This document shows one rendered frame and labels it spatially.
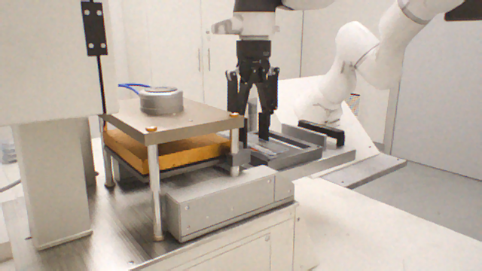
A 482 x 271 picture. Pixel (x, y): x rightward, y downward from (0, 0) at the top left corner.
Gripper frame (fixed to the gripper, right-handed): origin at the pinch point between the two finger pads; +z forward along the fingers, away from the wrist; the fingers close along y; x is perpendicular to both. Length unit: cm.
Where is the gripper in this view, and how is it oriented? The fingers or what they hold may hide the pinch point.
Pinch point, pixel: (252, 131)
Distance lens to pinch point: 81.7
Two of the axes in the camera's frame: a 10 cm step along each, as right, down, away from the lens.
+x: -5.9, -2.3, 7.7
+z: 0.0, 9.6, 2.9
